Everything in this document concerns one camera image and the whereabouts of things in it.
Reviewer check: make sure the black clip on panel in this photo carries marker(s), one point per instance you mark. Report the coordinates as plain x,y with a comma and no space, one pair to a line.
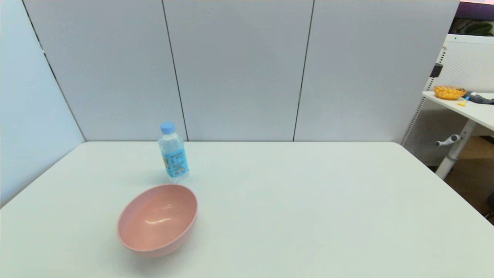
437,70

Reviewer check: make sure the dark grey cloth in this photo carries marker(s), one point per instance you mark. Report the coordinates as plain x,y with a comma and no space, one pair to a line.
480,99

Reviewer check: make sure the orange bowl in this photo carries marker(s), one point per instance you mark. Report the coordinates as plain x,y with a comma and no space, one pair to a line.
449,92

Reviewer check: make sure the soda water bottle blue label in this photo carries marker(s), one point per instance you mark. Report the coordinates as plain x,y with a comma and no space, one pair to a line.
173,158

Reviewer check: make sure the white side desk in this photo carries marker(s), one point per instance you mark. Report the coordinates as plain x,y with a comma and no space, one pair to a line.
476,112

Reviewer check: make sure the white perforated panel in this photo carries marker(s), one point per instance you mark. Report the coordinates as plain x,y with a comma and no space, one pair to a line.
469,61

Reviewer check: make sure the dark screen with plants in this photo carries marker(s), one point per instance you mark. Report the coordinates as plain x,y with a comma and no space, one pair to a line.
474,19

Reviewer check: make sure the small yellow object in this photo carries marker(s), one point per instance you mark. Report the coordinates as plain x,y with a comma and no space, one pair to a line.
462,102

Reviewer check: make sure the pink plastic bowl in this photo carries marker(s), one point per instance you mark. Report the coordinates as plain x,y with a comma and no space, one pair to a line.
158,222

